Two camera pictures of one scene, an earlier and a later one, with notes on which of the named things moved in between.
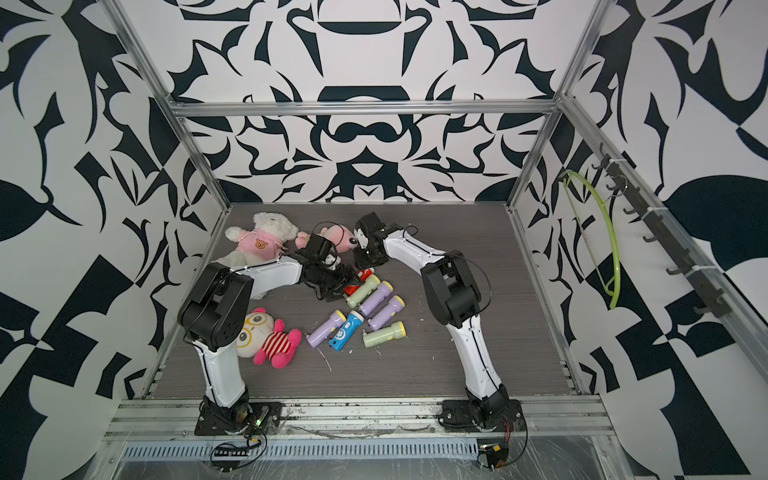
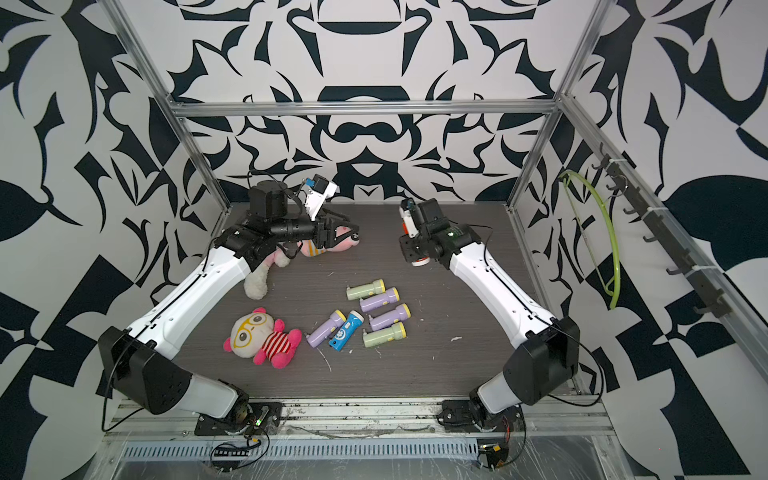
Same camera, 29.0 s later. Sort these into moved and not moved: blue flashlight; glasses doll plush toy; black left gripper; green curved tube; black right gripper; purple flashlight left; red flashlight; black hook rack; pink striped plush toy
Moved: black left gripper; black right gripper; red flashlight
Not moved: pink striped plush toy; purple flashlight left; green curved tube; blue flashlight; glasses doll plush toy; black hook rack
